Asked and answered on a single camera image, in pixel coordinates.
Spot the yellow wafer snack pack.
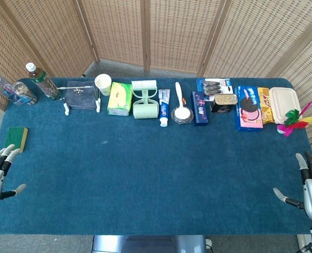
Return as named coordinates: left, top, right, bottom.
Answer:
left=257, top=87, right=275, bottom=125

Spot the blue table mat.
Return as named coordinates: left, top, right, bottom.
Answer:
left=0, top=76, right=312, bottom=236

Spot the dark grey folded towel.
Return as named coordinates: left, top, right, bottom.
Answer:
left=65, top=80, right=98, bottom=110

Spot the dark round glass dish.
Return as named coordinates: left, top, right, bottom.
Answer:
left=171, top=106, right=194, bottom=125

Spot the beige lidded lunch box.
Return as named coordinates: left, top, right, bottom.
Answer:
left=268, top=87, right=302, bottom=125

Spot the white blue toothpaste tube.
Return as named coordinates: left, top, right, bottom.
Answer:
left=158, top=89, right=171, bottom=128

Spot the green yellow sponge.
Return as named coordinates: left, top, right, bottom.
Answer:
left=3, top=126, right=29, bottom=153

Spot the cream paper cup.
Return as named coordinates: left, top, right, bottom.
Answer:
left=94, top=73, right=112, bottom=96

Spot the pink blue cookie box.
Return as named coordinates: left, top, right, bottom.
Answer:
left=234, top=85, right=264, bottom=132

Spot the dark blue slim box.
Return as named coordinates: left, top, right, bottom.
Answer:
left=191, top=91, right=209, bottom=127

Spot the clear water bottle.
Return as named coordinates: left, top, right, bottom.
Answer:
left=0, top=74, right=20, bottom=106

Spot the white spoon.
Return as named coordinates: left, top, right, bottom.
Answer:
left=172, top=82, right=193, bottom=121

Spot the blue blister pack card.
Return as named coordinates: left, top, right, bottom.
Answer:
left=196, top=77, right=233, bottom=102

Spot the black gold tin can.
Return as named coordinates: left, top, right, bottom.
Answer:
left=210, top=93, right=238, bottom=114

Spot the green tea bottle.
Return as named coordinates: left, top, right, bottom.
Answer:
left=25, top=62, right=62, bottom=101

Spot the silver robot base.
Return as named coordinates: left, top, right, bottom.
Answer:
left=91, top=234, right=212, bottom=253

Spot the green tissue box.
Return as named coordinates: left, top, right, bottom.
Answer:
left=107, top=82, right=133, bottom=116

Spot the bamboo folding screen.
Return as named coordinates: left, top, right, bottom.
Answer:
left=0, top=0, right=312, bottom=159

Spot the colourful feather shuttlecock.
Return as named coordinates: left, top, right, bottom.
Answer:
left=276, top=101, right=312, bottom=138

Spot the clear jar with snacks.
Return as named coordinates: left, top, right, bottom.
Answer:
left=13, top=81, right=38, bottom=106

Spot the green lint roller brush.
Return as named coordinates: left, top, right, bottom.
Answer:
left=131, top=80, right=159, bottom=120

